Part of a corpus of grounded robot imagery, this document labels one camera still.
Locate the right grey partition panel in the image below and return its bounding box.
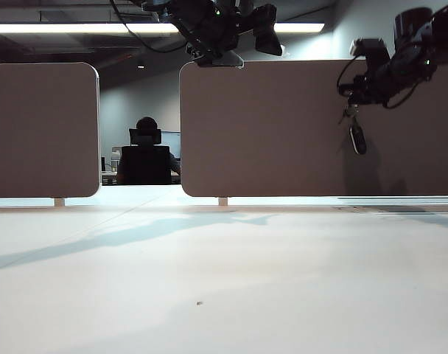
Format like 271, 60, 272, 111
179, 60, 448, 198

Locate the computer monitor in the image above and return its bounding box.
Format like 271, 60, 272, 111
161, 131, 181, 160

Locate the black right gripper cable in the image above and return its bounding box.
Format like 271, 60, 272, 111
381, 73, 433, 110

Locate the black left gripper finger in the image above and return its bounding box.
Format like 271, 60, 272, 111
242, 4, 279, 34
253, 25, 283, 56

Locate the grey partition panel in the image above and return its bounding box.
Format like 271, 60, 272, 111
179, 60, 448, 198
0, 61, 101, 199

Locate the bunch of keys with black fob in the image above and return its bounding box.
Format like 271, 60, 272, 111
337, 104, 368, 156

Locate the black right camera cable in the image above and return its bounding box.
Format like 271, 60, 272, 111
337, 58, 358, 94

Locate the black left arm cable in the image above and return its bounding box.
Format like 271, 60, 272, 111
109, 0, 190, 53

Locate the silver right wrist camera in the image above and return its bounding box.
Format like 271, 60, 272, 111
350, 38, 391, 67

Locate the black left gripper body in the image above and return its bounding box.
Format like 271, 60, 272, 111
172, 0, 254, 57

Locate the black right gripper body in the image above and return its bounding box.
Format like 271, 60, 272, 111
352, 47, 437, 107

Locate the seated person in dark clothes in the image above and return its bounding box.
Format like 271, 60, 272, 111
134, 117, 182, 177

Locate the left grey partition panel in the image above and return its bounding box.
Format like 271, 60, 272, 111
0, 61, 101, 199

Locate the black mesh office chair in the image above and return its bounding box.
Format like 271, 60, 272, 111
116, 128, 173, 186

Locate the long ceiling light strip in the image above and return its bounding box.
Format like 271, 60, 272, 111
0, 22, 326, 35

